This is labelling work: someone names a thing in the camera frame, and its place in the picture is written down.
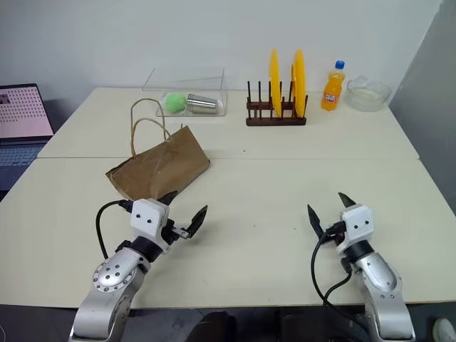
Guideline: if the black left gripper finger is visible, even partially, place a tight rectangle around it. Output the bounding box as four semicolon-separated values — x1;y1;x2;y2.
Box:
158;190;179;207
185;204;209;239

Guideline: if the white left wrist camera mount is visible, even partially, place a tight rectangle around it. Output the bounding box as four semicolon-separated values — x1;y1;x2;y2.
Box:
130;199;170;254

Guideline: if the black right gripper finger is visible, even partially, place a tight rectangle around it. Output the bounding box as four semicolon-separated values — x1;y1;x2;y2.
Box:
337;192;358;209
306;203;326;239

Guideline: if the brown paper bag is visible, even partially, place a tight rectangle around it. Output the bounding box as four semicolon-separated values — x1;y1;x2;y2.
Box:
105;98;212;202

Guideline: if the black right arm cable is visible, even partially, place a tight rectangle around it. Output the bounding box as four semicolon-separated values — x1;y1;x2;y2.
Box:
311;221;368;322

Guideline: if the stainless steel cup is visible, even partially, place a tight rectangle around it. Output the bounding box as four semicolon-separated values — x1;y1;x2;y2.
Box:
185;93;219;115

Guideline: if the open laptop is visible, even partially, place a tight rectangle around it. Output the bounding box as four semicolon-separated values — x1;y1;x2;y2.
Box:
0;83;56;194

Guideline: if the clear glass ashtray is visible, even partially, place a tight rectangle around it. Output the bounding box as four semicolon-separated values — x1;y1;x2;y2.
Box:
346;75;391;113

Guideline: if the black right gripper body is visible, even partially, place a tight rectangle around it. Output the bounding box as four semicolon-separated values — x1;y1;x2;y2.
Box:
325;221;348;247

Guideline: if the yellow plate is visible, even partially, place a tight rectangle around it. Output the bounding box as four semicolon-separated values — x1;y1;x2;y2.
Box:
291;48;308;118
268;48;284;117

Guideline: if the white shoe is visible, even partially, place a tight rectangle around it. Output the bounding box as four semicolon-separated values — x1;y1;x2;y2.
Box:
432;317;456;342

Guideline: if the dark wooden dish rack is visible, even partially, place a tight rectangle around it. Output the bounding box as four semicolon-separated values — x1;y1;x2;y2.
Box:
245;79;308;128

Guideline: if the orange soda bottle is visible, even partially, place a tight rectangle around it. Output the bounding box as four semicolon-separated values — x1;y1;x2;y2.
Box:
321;60;347;113

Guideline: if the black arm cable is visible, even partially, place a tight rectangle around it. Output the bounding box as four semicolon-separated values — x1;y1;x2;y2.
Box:
311;221;368;322
95;199;135;259

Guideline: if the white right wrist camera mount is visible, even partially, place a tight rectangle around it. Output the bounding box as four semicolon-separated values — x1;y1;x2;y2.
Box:
336;203;375;251

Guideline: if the clear plastic box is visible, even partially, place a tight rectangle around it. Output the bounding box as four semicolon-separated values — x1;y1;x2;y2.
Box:
142;67;229;118

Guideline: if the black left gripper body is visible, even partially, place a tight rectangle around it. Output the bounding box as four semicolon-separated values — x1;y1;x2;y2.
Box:
161;217;190;247

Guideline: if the green fuzzy ball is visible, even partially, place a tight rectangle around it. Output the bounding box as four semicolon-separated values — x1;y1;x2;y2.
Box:
164;92;187;115

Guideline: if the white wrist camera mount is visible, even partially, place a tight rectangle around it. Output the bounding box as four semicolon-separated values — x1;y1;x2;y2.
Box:
130;199;170;254
336;203;375;251

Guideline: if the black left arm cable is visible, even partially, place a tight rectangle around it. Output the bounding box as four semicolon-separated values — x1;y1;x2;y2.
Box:
95;199;135;259

